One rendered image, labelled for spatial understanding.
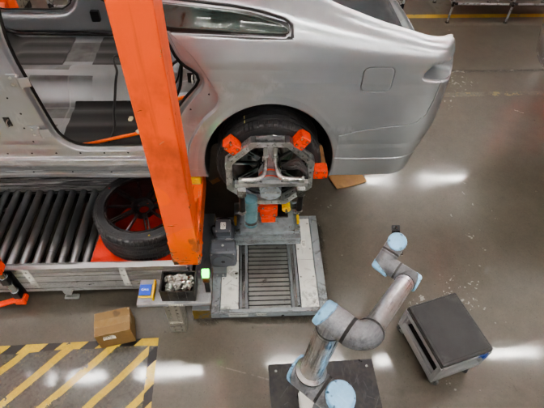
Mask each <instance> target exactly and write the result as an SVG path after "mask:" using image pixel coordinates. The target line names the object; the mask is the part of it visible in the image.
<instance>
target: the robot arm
mask: <svg viewBox="0 0 544 408"><path fill-rule="evenodd" d="M391 232H392V234H391V235H390V236H389V237H388V239H387V241H386V242H385V245H384V246H383V248H382V249H381V251H380V252H379V253H378V255H377V256H376V258H375V259H374V261H373V263H372V267H373V268H374V269H375V270H377V271H378V272H380V273H381V274H382V275H384V276H385V277H386V276H387V275H388V276H389V277H390V278H392V279H394V282H393V283H392V285H391V286H390V287H389V289H388V290H387V291H386V292H385V293H384V295H383V296H382V297H381V299H380V300H379V302H378V303H377V304H376V306H375V307H374V308H373V310H372V311H371V312H370V313H369V314H368V316H367V317H364V318H362V319H360V320H359V319H358V318H356V317H355V316H353V315H352V314H350V313H349V312H348V311H347V310H345V309H344V308H342V307H341V306H339V305H338V304H337V303H334V302H333V301H332V300H327V301H326V302H325V303H324V304H323V306H322V307H321V308H320V310H319V311H318V312H317V314H316V315H315V317H314V318H313V319H312V323H314V325H315V326H316V327H315V329H314V331H313V334H312V337H311V340H310V343H309V344H308V348H307V350H306V353H305V355H300V356H299V357H298V358H297V359H296V360H295V361H294V363H293V364H292V366H291V367H290V369H289V371H288V373H287V380H288V381H289V382H290V383H291V385H293V386H295V387H296V388H297V389H298V390H299V391H300V392H301V393H302V394H304V395H305V396H306V397H308V398H309V399H310V400H311V401H312V402H314V404H313V406H312V408H354V407H355V401H356V396H355V391H354V389H353V388H352V386H351V385H350V384H348V383H347V382H346V381H344V380H335V379H334V378H333V377H332V376H331V375H329V374H328V373H327V370H326V366H327V364H328V362H329V360H330V358H331V356H332V354H333V352H334V350H335V348H336V346H337V344H338V342H340V343H341V344H342V345H343V346H345V347H348V348H350V349H353V350H357V351H366V350H371V349H373V348H375V347H377V346H379V345H380V344H381V343H382V341H383V340H384V338H385V329H386V327H387V326H388V324H389V322H390V321H391V320H392V319H393V317H394V315H395V314H396V312H397V311H398V309H399V308H400V307H401V305H402V303H403V302H404V300H405V299H406V297H407V296H408V295H409V293H410V291H415V289H416V288H417V286H418V285H419V283H420V281H421V279H422V275H421V274H419V273H418V272H415V271H414V270H412V269H411V268H410V267H408V266H406V265H404V264H402V263H401V262H400V261H398V260H397V259H398V257H399V256H400V255H403V249H404V248H405V247H406V246H407V239H406V237H405V236H404V235H403V234H401V232H400V225H392V226H391ZM401 253H402V254H401Z"/></svg>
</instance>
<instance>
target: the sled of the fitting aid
mask: <svg viewBox="0 0 544 408"><path fill-rule="evenodd" d="M239 209H240V206H239V202H234V223H235V241H236V245H256V244H300V242H301V233H300V217H299V214H296V212H295V209H296V202H292V209H293V217H294V225H295V233H294V234H263V235H241V234H240V214H239Z"/></svg>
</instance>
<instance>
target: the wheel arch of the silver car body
mask: <svg viewBox="0 0 544 408"><path fill-rule="evenodd" d="M268 104H275V103H268ZM257 105H262V104H255V105H252V106H248V107H246V108H249V107H253V106H257ZM281 105H286V106H289V107H292V108H297V107H293V106H290V105H287V104H281ZM243 109H245V108H243ZM243 109H240V110H243ZM297 109H299V110H300V111H301V112H303V113H304V114H305V115H307V117H309V119H310V120H311V121H312V123H313V124H314V126H315V128H316V131H317V137H318V142H319V143H320V144H321V145H322V147H323V151H324V156H325V162H326V163H327V168H328V175H330V173H331V172H332V169H333V166H334V145H333V143H332V140H331V137H330V136H329V133H328V132H327V130H326V128H325V127H324V126H323V125H322V124H321V123H320V122H319V121H318V120H317V119H316V118H315V117H314V116H312V115H311V114H309V113H307V112H305V111H304V110H302V109H300V108H297ZM240 110H238V111H236V112H234V113H237V112H239V111H240ZM234 113H233V114H234ZM233 114H231V115H233ZM231 115H229V116H228V117H226V118H225V119H224V120H222V121H221V122H220V123H219V124H218V125H217V126H216V127H215V129H214V130H213V131H212V133H211V134H210V137H209V138H208V140H207V142H206V145H205V149H204V153H203V167H204V171H205V174H206V177H208V176H209V171H210V149H211V147H212V146H213V145H214V144H216V143H218V136H219V131H220V129H221V127H222V125H223V123H224V122H225V121H226V120H227V119H228V118H229V117H230V116H231Z"/></svg>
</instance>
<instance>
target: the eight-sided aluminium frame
mask: <svg viewBox="0 0 544 408"><path fill-rule="evenodd" d="M263 147H286V148H288V149H289V150H291V151H292V152H294V153H295V154H296V155H298V156H299V157H300V158H301V159H302V160H303V161H305V162H306V166H308V179H305V180H308V186H305V189H306V190H309V189H310V188H312V177H313V171H314V166H315V159H314V155H313V154H312V153H311V152H309V151H308V150H307V149H305V148H304V149H303V150H302V151H301V150H299V149H298V148H296V147H294V143H293V138H292V137H291V136H286V135H284V136H256V135H255V136H250V137H249V138H247V139H246V140H245V141H244V142H242V143H241V151H239V152H238V153H237V154H235V155H231V154H230V153H229V154H227V155H226V156H225V172H226V182H227V185H226V186H227V189H228V190H229V191H232V192H233V193H234V194H236V195H237V188H234V180H233V173H232V165H233V164H234V163H235V162H236V161H237V160H238V159H240V158H241V157H243V156H244V155H246V154H247V153H248V152H249V151H251V150H252V149H253V148H263ZM250 193H252V192H250V191H249V190H247V189H246V195H247V194H250ZM253 194H255V193H253ZM255 195H256V196H257V204H281V205H282V204H287V203H288V202H289V201H291V200H292V199H294V198H296V197H297V196H296V190H295V187H292V188H290V189H289V190H288V191H286V192H285V193H281V195H280V196H279V197H278V198H276V199H274V200H267V199H264V198H263V197H262V196H261V195H260V194H259V193H258V194H255Z"/></svg>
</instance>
